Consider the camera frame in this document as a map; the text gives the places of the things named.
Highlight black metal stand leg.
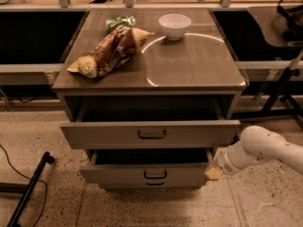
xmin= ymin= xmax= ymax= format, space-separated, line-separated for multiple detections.
xmin=0 ymin=151 xmax=55 ymax=227

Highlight black headphones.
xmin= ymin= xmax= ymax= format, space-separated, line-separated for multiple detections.
xmin=276 ymin=0 xmax=303 ymax=41

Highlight grey top drawer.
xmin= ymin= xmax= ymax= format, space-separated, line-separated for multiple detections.
xmin=61 ymin=120 xmax=241 ymax=149

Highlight black floor cable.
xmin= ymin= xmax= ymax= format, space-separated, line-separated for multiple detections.
xmin=0 ymin=143 xmax=49 ymax=227

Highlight white ceramic bowl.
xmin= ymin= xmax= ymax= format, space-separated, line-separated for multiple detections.
xmin=158 ymin=13 xmax=191 ymax=41

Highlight grey bottom drawer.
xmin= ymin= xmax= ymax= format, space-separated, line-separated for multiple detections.
xmin=98 ymin=181 xmax=205 ymax=190

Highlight green snack bag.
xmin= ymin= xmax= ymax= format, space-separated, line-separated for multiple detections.
xmin=106 ymin=16 xmax=136 ymax=33

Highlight grey drawer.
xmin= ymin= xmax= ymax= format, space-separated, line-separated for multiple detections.
xmin=61 ymin=120 xmax=241 ymax=149
xmin=98 ymin=181 xmax=205 ymax=190
xmin=80 ymin=148 xmax=212 ymax=183

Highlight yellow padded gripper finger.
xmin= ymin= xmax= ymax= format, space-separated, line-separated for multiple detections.
xmin=205 ymin=161 xmax=223 ymax=181

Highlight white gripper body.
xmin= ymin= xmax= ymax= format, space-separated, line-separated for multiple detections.
xmin=216 ymin=148 xmax=242 ymax=175

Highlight brown yellow chip bag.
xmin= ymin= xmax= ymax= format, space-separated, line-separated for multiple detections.
xmin=67 ymin=26 xmax=152 ymax=79

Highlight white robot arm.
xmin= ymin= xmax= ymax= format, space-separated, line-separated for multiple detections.
xmin=205 ymin=126 xmax=303 ymax=180

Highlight black tripod stand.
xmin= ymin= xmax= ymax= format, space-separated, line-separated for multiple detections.
xmin=233 ymin=49 xmax=303 ymax=119

